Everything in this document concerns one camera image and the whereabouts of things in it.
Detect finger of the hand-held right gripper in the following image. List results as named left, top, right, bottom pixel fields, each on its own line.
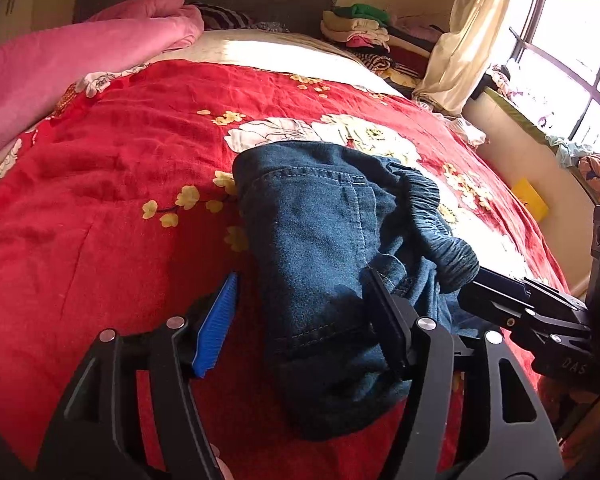
left=471, top=265, right=589, bottom=314
left=456, top=281, right=592, bottom=352

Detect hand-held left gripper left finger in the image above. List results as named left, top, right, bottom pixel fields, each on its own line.
left=35, top=271, right=242, bottom=480

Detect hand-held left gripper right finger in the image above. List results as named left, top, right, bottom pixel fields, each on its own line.
left=361, top=267, right=566, bottom=480

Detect blue denim pants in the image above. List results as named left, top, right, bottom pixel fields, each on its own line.
left=232, top=141, right=481, bottom=442

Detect yellow paper bag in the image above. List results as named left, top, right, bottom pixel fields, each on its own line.
left=511, top=177, right=550, bottom=221

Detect light blue cloth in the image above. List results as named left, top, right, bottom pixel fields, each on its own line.
left=545, top=135, right=582, bottom=169

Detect white cloth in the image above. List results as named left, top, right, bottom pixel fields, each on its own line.
left=444, top=115, right=487, bottom=147

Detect red floral blanket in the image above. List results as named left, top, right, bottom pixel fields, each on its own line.
left=0, top=59, right=571, bottom=480

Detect green window sill cloth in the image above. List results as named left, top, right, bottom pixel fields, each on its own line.
left=485, top=85, right=571, bottom=149

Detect cream curtain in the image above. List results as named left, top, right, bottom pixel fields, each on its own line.
left=412, top=0, right=519, bottom=116

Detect window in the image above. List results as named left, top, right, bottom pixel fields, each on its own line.
left=510, top=0, right=600, bottom=161

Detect cream bed sheet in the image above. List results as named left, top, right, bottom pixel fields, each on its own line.
left=167, top=27, right=411, bottom=101

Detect pile of folded clothes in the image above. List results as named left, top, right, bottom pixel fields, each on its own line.
left=320, top=4, right=446, bottom=86

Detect pink quilt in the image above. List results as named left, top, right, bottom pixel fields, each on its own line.
left=0, top=0, right=205, bottom=166

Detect striped pillow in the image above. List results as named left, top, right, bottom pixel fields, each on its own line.
left=195, top=4, right=257, bottom=31

